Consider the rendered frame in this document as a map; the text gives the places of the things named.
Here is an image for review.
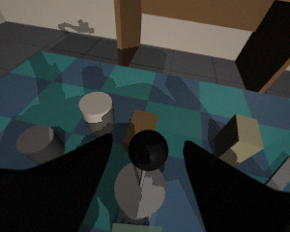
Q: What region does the dark olive rectangular block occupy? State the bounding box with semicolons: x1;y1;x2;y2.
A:
215;114;264;167

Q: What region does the glass french press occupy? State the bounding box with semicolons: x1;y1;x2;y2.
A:
114;130;168;223

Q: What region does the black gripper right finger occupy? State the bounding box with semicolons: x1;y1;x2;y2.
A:
183;140;290;232

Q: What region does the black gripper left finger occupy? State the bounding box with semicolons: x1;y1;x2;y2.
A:
0;133;113;232

